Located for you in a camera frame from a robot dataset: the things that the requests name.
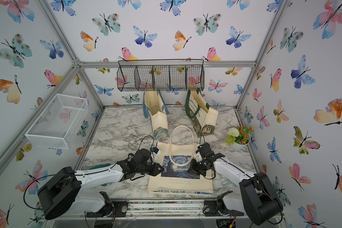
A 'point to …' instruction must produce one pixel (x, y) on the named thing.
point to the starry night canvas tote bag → (175, 178)
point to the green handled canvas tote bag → (204, 118)
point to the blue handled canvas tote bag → (154, 105)
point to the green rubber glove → (100, 166)
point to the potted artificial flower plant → (239, 137)
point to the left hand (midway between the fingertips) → (165, 169)
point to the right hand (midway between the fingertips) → (188, 170)
